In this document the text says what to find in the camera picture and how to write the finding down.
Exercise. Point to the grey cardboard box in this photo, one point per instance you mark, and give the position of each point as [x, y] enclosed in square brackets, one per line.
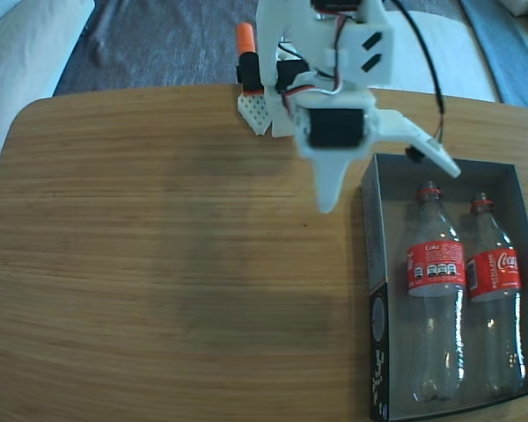
[391, 220]

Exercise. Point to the clear bottle Coke nutrition label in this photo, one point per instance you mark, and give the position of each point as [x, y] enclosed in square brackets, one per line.
[435, 272]

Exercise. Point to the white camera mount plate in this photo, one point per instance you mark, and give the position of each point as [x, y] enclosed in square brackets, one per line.
[405, 127]

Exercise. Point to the orange and black clamp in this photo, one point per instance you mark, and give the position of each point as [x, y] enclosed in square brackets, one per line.
[245, 37]

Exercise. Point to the white cushion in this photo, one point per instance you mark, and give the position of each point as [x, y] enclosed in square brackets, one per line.
[17, 66]

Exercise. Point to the clear bottle Coca-Cola logo label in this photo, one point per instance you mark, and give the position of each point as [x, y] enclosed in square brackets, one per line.
[495, 277]

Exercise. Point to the white rug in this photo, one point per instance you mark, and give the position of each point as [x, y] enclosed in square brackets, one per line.
[457, 57]

